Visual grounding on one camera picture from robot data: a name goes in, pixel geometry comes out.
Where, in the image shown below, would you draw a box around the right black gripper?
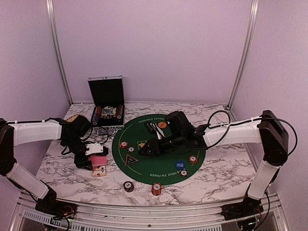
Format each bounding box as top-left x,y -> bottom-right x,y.
138,132 -> 185,157

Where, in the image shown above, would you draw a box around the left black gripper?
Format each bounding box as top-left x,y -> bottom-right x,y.
63,136 -> 93,170

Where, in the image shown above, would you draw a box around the red playing card deck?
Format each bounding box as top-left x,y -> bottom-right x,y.
89,155 -> 107,168

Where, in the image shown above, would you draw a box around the black triangular all-in button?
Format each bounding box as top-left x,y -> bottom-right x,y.
125,154 -> 139,166

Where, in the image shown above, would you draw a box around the orange round blind button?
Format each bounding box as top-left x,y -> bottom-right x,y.
158,122 -> 167,129

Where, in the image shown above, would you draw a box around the red chips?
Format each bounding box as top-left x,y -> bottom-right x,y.
119,141 -> 128,149

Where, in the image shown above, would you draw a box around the red poker chip stack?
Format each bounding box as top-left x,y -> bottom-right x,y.
151,183 -> 162,196

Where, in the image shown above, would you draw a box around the dark brown poker chip stack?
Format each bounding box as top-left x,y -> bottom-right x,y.
123,181 -> 134,193

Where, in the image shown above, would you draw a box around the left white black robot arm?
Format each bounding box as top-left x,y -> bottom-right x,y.
0,116 -> 92,214

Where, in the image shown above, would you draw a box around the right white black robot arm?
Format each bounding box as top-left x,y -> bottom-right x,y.
139,110 -> 289,216

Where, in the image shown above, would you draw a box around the playing card box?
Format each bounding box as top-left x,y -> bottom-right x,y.
91,165 -> 106,178

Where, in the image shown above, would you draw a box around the round green poker mat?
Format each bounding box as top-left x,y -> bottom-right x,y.
112,114 -> 205,185

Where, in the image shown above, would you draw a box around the blue round blind button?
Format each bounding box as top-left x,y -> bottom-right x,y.
175,161 -> 185,170

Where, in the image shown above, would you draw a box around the woven bamboo tray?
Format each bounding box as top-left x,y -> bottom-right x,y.
66,114 -> 83,123

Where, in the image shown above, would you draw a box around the dark red chip row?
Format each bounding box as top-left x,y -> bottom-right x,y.
116,104 -> 124,120

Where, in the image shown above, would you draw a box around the red purple chip row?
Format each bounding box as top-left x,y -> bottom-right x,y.
91,106 -> 102,126

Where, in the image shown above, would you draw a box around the blue card deck in case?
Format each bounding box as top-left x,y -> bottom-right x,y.
101,106 -> 116,117

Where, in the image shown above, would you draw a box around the aluminium poker chip case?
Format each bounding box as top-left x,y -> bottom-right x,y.
88,75 -> 125,135

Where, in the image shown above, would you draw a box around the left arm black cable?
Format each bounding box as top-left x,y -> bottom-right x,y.
60,127 -> 112,156

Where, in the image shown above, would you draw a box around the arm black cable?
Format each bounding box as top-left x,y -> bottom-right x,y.
194,110 -> 297,215
60,127 -> 112,156

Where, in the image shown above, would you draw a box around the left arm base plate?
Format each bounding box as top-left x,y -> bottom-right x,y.
35,200 -> 77,218

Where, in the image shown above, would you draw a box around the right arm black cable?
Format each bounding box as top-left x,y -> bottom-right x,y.
194,110 -> 297,215

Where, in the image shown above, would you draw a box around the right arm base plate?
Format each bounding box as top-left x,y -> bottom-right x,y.
220,202 -> 264,220

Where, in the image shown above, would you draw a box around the left aluminium frame post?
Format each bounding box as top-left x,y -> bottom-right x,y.
46,0 -> 73,105

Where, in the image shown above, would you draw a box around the aluminium frame post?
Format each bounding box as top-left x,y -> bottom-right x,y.
46,0 -> 73,105
226,0 -> 259,110

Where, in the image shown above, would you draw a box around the right aluminium frame post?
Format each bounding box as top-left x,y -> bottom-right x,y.
226,0 -> 259,110

